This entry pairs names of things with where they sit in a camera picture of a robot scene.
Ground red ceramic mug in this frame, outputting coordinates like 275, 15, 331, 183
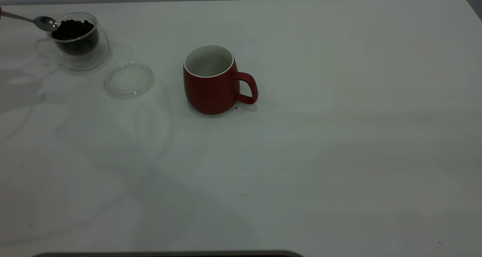
183, 44, 259, 115

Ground pink-handled metal spoon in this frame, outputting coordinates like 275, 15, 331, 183
0, 8, 59, 32

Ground clear round glass lid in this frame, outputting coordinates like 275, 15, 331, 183
104, 60, 155, 99

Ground dark coffee beans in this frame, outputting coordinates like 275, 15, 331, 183
52, 19, 99, 56

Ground clear double-wall glass cup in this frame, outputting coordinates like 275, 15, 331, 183
35, 12, 110, 71

